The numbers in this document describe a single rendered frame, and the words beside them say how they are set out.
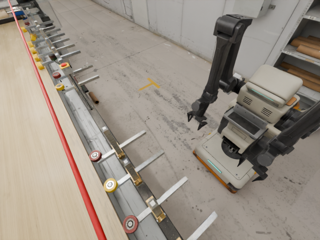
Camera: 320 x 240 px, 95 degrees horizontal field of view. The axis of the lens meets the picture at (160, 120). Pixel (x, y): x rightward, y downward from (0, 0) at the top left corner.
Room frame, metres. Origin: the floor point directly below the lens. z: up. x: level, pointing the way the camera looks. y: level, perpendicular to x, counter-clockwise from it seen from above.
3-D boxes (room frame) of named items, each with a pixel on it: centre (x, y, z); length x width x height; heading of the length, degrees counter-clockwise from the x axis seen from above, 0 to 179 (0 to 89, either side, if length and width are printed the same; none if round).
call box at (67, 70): (1.14, 0.74, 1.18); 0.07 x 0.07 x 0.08; 33
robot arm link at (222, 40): (0.65, -0.32, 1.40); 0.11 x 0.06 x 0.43; 33
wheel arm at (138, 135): (0.58, 0.32, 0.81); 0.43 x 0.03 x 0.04; 123
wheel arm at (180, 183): (0.16, 0.04, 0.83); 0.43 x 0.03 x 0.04; 123
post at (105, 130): (0.52, 0.33, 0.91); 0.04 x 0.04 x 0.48; 33
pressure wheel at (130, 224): (0.06, 0.21, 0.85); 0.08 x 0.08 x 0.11
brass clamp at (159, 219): (0.12, 0.07, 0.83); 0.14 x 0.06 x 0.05; 33
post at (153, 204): (0.10, 0.06, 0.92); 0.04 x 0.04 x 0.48; 33
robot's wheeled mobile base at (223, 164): (0.72, -0.82, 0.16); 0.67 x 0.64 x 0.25; 123
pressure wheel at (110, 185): (0.26, 0.34, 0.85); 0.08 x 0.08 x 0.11
